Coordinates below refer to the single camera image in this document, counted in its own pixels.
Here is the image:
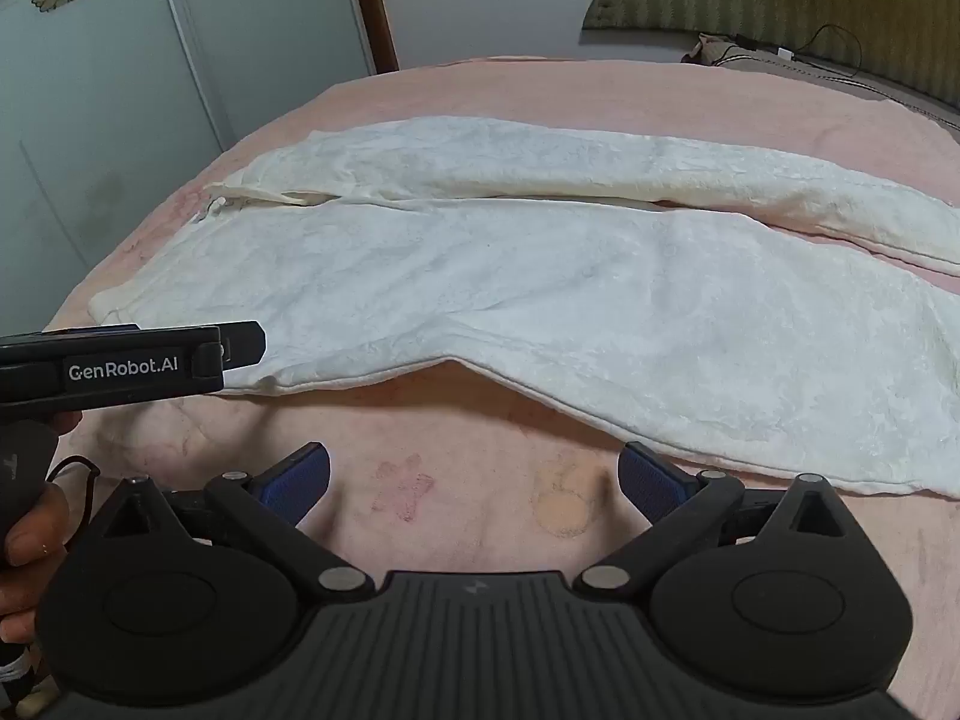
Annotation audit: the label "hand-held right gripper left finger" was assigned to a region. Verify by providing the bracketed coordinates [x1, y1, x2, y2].
[101, 441, 376, 605]

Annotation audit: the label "black wrist strap cord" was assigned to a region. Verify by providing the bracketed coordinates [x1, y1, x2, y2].
[46, 456, 103, 545]

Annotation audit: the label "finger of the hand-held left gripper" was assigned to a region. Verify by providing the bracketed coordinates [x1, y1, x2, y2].
[216, 320, 268, 371]

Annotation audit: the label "grey brown pillow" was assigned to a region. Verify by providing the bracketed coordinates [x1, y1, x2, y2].
[681, 31, 960, 130]

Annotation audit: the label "person's left hand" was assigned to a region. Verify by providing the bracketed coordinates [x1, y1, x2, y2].
[0, 411, 83, 647]

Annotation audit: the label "floral sliding door wardrobe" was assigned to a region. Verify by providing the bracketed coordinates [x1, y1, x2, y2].
[0, 0, 377, 338]

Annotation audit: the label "white pants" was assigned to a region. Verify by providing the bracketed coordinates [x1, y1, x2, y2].
[88, 115, 960, 500]

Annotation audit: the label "black cable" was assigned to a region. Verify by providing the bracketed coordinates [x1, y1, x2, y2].
[716, 22, 960, 125]

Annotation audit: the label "pink bed blanket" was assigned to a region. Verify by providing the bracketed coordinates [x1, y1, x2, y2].
[0, 55, 960, 720]

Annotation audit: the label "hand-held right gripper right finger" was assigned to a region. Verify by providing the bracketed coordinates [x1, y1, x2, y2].
[574, 441, 854, 605]

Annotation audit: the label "brown wooden door frame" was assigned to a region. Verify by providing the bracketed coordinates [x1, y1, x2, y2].
[344, 0, 400, 74]

